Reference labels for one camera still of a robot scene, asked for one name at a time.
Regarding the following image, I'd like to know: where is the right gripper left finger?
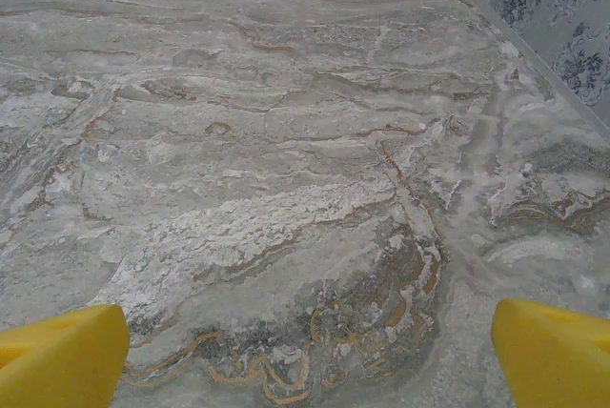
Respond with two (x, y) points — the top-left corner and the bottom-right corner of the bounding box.
(0, 303), (132, 408)

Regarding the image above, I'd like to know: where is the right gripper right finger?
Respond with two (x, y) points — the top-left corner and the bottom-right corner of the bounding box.
(490, 297), (610, 408)

